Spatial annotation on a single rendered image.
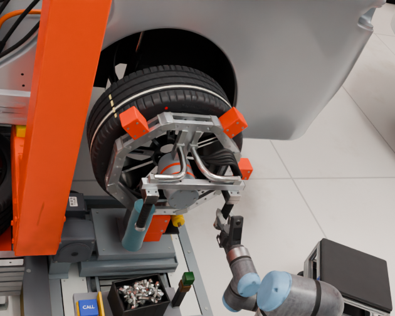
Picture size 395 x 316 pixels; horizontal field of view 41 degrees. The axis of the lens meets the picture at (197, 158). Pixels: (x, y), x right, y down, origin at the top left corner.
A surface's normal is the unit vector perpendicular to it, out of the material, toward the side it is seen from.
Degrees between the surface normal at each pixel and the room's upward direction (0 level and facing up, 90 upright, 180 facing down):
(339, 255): 0
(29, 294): 0
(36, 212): 90
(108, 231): 0
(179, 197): 90
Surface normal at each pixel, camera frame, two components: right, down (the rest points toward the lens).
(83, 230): 0.30, -0.72
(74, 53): 0.26, 0.69
